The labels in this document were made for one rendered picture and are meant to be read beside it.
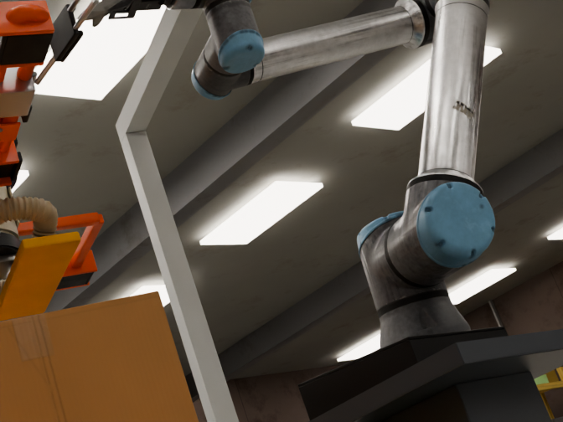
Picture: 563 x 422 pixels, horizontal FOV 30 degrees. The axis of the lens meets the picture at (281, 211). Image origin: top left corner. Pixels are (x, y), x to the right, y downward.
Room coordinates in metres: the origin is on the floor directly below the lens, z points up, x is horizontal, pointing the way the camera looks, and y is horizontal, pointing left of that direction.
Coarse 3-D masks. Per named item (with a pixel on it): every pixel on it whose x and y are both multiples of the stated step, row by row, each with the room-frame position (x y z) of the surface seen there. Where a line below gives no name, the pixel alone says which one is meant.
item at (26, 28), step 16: (0, 16) 1.16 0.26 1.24; (0, 32) 1.15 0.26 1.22; (16, 32) 1.16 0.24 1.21; (32, 32) 1.18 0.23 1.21; (48, 32) 1.19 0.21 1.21; (0, 48) 1.19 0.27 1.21; (16, 48) 1.20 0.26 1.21; (32, 48) 1.21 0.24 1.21; (48, 48) 1.22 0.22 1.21; (0, 64) 1.22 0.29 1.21; (16, 64) 1.24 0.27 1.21; (32, 64) 1.25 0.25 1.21
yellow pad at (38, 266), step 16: (32, 240) 1.61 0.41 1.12; (48, 240) 1.63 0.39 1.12; (64, 240) 1.64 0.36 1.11; (16, 256) 1.66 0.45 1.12; (32, 256) 1.65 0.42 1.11; (48, 256) 1.67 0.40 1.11; (64, 256) 1.70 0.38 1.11; (16, 272) 1.69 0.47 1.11; (32, 272) 1.72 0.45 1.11; (48, 272) 1.75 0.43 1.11; (64, 272) 1.77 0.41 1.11; (16, 288) 1.77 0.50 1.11; (32, 288) 1.79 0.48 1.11; (48, 288) 1.82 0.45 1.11; (0, 304) 1.83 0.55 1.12; (16, 304) 1.85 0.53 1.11; (32, 304) 1.87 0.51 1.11; (48, 304) 1.91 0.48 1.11; (0, 320) 1.90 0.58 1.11
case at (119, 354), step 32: (32, 320) 1.45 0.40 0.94; (64, 320) 1.47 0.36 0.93; (96, 320) 1.50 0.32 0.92; (128, 320) 1.52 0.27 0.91; (160, 320) 1.54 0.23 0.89; (0, 352) 1.43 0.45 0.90; (32, 352) 1.45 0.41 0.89; (64, 352) 1.47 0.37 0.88; (96, 352) 1.49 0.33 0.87; (128, 352) 1.51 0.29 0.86; (160, 352) 1.53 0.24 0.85; (0, 384) 1.42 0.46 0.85; (32, 384) 1.44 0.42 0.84; (64, 384) 1.46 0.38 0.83; (96, 384) 1.48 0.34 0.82; (128, 384) 1.51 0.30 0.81; (160, 384) 1.53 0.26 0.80; (0, 416) 1.42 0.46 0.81; (32, 416) 1.44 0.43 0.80; (64, 416) 1.46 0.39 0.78; (96, 416) 1.48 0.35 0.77; (128, 416) 1.50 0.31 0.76; (160, 416) 1.52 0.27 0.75; (192, 416) 1.54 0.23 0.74
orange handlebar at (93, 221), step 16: (16, 16) 1.16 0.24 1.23; (32, 16) 1.16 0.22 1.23; (48, 16) 1.19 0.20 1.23; (0, 80) 1.28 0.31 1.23; (0, 128) 1.40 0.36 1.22; (16, 128) 1.42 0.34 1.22; (0, 144) 1.47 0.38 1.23; (32, 224) 1.82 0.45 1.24; (64, 224) 1.85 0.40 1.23; (80, 224) 1.87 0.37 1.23; (96, 224) 1.90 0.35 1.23; (80, 240) 1.99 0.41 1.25; (80, 256) 2.03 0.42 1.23
